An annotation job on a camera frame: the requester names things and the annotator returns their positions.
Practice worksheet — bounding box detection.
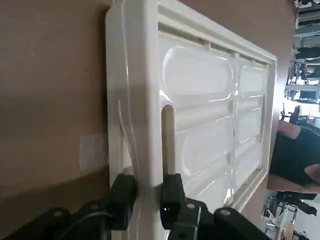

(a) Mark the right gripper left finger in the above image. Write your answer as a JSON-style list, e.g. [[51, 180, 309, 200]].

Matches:
[[4, 173, 138, 240]]

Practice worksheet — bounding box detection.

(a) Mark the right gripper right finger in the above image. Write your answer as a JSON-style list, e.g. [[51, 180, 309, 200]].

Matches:
[[159, 173, 268, 240]]

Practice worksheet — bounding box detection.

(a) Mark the white folding storage box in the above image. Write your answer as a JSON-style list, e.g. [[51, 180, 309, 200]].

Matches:
[[104, 0, 279, 240]]

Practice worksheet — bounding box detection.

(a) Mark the clear tape patch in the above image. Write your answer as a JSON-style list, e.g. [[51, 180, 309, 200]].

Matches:
[[79, 134, 110, 172]]

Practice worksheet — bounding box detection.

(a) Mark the person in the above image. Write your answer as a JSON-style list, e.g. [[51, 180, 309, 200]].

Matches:
[[266, 119, 320, 195]]

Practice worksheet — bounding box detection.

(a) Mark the black office chair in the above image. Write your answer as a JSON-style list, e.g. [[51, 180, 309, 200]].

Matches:
[[279, 104, 303, 124]]

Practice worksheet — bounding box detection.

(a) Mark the metal shelving rack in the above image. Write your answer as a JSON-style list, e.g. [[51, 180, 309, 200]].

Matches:
[[292, 0, 320, 103]]

